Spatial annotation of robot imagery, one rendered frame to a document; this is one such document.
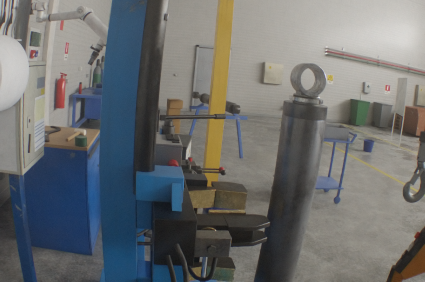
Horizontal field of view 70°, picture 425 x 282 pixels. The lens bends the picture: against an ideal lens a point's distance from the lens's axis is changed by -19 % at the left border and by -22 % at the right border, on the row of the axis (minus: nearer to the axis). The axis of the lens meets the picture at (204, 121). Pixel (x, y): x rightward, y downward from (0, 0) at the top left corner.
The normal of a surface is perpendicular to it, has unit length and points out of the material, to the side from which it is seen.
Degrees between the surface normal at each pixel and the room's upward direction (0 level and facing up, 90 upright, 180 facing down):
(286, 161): 90
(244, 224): 0
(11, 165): 90
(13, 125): 90
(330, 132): 90
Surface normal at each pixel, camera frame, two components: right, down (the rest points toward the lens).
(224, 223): 0.09, -0.98
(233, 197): -0.12, 0.14
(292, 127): -0.68, 0.05
